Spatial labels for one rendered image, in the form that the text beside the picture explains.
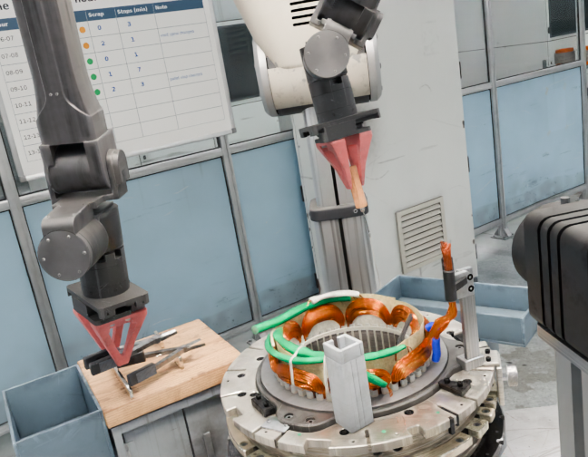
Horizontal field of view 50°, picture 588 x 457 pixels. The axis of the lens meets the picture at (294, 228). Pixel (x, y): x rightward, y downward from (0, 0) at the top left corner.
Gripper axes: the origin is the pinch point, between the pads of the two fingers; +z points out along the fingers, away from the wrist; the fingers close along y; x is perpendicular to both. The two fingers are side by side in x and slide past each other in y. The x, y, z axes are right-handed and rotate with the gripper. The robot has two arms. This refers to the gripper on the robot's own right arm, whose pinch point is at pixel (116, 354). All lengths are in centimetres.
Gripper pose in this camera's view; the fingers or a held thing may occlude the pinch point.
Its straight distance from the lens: 85.2
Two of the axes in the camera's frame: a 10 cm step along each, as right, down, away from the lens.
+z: 0.6, 9.5, 3.1
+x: 7.6, -2.4, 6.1
